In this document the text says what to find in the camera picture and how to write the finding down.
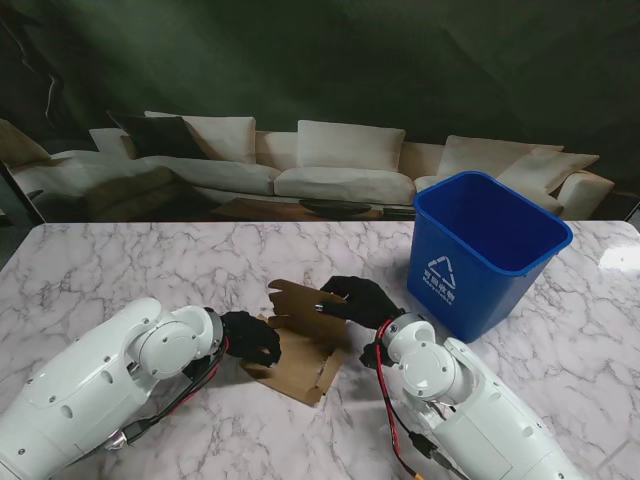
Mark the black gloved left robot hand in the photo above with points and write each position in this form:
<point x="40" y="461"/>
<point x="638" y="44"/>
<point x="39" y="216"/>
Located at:
<point x="252" y="340"/>

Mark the brown cardboard box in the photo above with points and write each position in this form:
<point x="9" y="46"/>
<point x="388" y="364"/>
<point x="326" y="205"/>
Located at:
<point x="300" y="360"/>

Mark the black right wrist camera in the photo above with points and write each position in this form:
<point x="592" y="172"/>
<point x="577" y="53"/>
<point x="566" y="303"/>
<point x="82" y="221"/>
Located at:
<point x="370" y="357"/>

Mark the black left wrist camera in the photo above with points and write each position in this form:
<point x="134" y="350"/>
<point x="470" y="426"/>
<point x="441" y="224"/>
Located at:
<point x="197" y="372"/>

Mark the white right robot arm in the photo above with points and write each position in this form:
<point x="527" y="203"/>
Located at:
<point x="475" y="415"/>

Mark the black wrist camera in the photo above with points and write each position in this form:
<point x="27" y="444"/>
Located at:
<point x="197" y="372"/>
<point x="370" y="357"/>

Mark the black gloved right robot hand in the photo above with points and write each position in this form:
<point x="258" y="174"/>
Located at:
<point x="362" y="302"/>

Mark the sofa print backdrop banner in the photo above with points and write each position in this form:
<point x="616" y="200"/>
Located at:
<point x="320" y="100"/>

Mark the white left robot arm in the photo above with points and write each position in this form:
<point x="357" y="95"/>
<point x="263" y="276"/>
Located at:
<point x="90" y="385"/>

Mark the blue plastic recycling bin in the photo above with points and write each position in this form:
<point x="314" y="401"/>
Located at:
<point x="450" y="295"/>

